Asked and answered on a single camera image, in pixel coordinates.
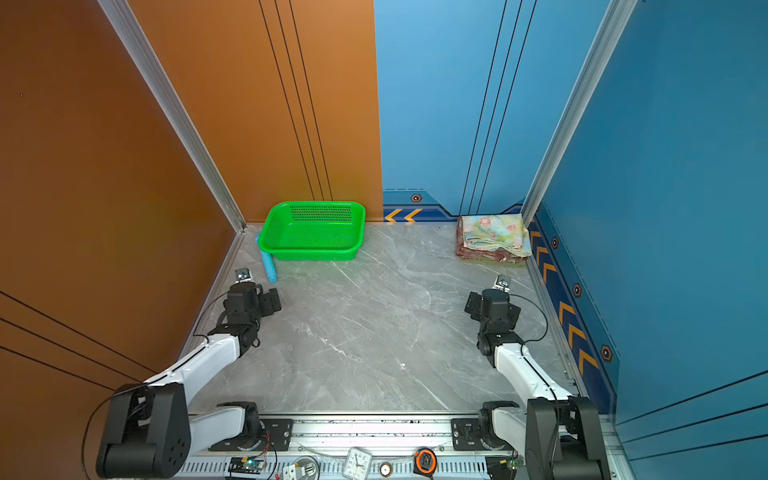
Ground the red plaid skirt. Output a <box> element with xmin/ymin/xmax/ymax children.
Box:
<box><xmin>455</xmin><ymin>231</ymin><xmax>531</xmax><ymax>264</ymax></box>

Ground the green circuit board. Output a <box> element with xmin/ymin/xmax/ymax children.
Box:
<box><xmin>227</xmin><ymin>456</ymin><xmax>268</xmax><ymax>478</ymax></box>

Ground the cream yellow cloth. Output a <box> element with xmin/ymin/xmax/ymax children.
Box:
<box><xmin>458</xmin><ymin>214</ymin><xmax>531</xmax><ymax>257</ymax></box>

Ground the right small circuit board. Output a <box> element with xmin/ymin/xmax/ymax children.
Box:
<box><xmin>501</xmin><ymin>456</ymin><xmax>526</xmax><ymax>471</ymax></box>

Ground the small tape roll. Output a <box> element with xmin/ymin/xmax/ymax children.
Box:
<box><xmin>379</xmin><ymin>462</ymin><xmax>393</xmax><ymax>478</ymax></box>

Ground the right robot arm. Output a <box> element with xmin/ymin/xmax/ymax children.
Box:
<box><xmin>465</xmin><ymin>288</ymin><xmax>611</xmax><ymax>479</ymax></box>

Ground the light blue tube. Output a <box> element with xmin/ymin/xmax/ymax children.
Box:
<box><xmin>254</xmin><ymin>234</ymin><xmax>278</xmax><ymax>283</ymax></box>

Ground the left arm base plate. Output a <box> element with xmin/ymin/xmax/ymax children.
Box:
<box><xmin>208</xmin><ymin>418</ymin><xmax>294</xmax><ymax>453</ymax></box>

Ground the white square clock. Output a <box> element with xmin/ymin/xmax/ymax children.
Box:
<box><xmin>342</xmin><ymin>447</ymin><xmax>373</xmax><ymax>480</ymax></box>

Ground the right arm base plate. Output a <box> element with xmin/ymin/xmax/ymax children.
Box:
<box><xmin>450</xmin><ymin>416</ymin><xmax>526</xmax><ymax>454</ymax></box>

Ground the green plastic basket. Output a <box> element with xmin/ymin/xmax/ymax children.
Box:
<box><xmin>258</xmin><ymin>201</ymin><xmax>366</xmax><ymax>262</ymax></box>

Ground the orange black tape measure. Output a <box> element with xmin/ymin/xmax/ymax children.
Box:
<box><xmin>413</xmin><ymin>448</ymin><xmax>438</xmax><ymax>479</ymax></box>

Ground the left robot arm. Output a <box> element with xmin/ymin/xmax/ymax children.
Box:
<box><xmin>95</xmin><ymin>281</ymin><xmax>282</xmax><ymax>479</ymax></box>

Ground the white power plug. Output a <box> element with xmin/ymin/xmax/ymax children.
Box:
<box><xmin>281</xmin><ymin>463</ymin><xmax>305</xmax><ymax>480</ymax></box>

